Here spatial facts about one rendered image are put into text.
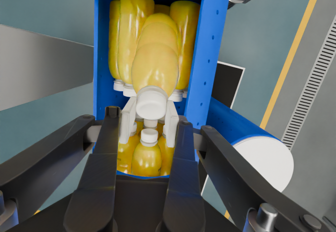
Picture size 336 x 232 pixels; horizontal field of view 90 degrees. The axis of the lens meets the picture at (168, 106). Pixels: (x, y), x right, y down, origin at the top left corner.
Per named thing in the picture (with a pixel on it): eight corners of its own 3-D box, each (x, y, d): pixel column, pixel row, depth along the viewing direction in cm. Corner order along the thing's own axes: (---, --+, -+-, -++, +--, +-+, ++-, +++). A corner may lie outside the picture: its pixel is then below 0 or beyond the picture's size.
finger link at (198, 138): (179, 132, 13) (216, 136, 14) (174, 114, 18) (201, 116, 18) (177, 149, 14) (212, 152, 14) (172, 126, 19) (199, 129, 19)
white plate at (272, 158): (246, 122, 53) (244, 121, 54) (201, 189, 58) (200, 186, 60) (310, 157, 58) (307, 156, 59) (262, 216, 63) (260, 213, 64)
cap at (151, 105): (169, 89, 21) (169, 100, 20) (164, 109, 24) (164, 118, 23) (138, 85, 21) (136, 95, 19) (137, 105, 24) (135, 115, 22)
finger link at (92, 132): (115, 145, 13) (75, 142, 13) (125, 122, 18) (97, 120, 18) (116, 127, 13) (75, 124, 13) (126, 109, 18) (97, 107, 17)
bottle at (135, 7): (139, 7, 40) (133, 84, 45) (113, -4, 35) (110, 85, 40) (161, 4, 36) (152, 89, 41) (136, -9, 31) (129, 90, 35)
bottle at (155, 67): (180, 17, 32) (185, 83, 20) (173, 50, 37) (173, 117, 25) (143, 9, 31) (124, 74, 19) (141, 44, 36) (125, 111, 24)
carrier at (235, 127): (191, 85, 139) (174, 114, 144) (244, 120, 54) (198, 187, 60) (219, 100, 144) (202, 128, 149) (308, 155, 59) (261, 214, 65)
